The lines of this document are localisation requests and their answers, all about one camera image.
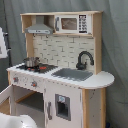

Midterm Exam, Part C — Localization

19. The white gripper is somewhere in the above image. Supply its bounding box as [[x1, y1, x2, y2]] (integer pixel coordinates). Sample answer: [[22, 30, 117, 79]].
[[0, 27, 8, 59]]

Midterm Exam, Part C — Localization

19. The small steel pot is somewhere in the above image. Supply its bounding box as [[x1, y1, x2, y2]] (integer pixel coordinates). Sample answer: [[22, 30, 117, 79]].
[[23, 57, 40, 67]]

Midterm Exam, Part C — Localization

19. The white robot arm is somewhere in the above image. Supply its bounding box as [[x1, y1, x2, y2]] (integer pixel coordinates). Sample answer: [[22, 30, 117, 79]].
[[0, 27, 37, 128]]

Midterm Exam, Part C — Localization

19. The wooden toy kitchen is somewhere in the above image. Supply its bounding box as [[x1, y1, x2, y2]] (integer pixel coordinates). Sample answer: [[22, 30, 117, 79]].
[[0, 11, 114, 128]]

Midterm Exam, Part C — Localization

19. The left red stove knob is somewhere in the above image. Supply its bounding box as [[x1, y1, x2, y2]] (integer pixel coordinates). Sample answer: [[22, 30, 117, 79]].
[[13, 77, 19, 82]]

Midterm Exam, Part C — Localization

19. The red stove knob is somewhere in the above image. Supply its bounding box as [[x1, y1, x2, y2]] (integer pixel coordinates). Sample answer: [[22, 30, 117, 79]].
[[13, 77, 19, 82], [31, 81, 37, 87]]

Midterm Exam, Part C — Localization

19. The grey range hood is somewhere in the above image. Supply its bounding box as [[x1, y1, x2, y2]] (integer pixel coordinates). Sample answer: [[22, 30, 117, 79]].
[[25, 16, 53, 34]]

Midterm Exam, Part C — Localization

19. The black stovetop with red burners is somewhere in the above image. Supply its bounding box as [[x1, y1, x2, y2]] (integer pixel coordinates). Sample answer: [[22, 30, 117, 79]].
[[19, 63, 56, 73]]

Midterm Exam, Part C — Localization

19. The right red stove knob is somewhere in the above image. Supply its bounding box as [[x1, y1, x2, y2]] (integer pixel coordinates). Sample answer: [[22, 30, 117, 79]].
[[31, 81, 37, 87]]

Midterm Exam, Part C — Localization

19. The grey toy sink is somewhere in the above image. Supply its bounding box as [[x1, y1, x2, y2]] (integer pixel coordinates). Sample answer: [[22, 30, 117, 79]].
[[53, 68, 93, 81]]

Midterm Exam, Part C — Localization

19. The toy microwave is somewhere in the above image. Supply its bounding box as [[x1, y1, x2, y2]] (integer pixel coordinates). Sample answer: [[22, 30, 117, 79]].
[[55, 14, 92, 34]]

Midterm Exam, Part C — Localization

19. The black toy faucet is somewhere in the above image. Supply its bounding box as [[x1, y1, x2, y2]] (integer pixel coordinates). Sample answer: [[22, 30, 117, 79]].
[[76, 51, 94, 70]]

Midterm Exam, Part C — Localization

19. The white cabinet door with dispenser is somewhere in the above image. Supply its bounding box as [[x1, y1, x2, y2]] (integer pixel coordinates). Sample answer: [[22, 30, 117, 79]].
[[44, 82, 81, 128]]

